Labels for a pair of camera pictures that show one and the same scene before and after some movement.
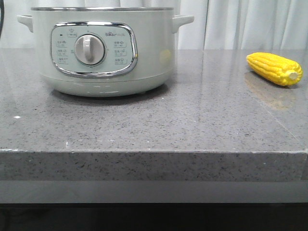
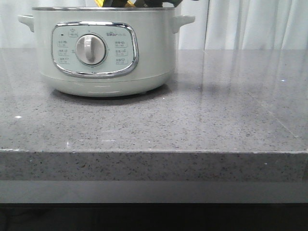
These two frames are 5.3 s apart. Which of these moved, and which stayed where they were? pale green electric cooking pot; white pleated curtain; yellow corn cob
Moved: yellow corn cob
Stayed: pale green electric cooking pot; white pleated curtain
